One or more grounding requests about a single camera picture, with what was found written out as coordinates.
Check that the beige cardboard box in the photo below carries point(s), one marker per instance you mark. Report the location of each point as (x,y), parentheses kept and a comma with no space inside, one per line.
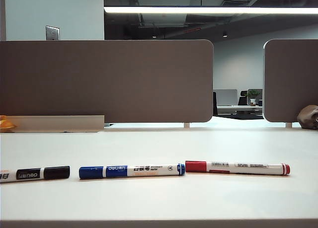
(59,123)

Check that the orange object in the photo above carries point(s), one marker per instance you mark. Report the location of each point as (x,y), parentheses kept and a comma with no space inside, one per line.
(6,123)

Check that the potted green plant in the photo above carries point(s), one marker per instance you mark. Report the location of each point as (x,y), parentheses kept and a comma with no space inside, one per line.
(253,95)

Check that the brown crumpled lump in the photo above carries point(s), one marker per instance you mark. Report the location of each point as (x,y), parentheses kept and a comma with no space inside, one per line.
(306,116)

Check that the black office chair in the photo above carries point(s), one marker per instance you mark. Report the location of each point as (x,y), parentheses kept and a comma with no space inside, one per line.
(242,100)

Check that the narrow brown desk divider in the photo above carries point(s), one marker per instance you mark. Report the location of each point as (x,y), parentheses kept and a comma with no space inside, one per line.
(290,81)

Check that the blue whiteboard marker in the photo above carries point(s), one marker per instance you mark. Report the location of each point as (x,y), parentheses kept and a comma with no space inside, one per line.
(139,171)

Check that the grey background desk screen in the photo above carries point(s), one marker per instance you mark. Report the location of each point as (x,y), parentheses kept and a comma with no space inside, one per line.
(226,97)

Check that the wide brown desk divider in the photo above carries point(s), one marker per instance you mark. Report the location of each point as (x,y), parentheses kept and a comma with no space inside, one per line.
(99,81)

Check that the metal wall plate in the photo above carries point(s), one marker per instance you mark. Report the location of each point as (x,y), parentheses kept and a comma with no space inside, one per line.
(52,33)

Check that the white divider foot bracket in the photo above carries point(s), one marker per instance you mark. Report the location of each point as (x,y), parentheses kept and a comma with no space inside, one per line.
(186,125)
(288,125)

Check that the red whiteboard marker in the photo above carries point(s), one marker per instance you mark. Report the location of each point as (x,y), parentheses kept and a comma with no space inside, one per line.
(238,167)

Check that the white background desk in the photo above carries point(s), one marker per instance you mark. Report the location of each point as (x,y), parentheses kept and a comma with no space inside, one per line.
(238,109)

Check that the black whiteboard marker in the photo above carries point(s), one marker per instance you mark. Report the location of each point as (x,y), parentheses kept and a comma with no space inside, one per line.
(34,174)

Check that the long ceiling light strip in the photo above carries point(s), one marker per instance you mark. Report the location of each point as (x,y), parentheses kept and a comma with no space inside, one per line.
(198,10)

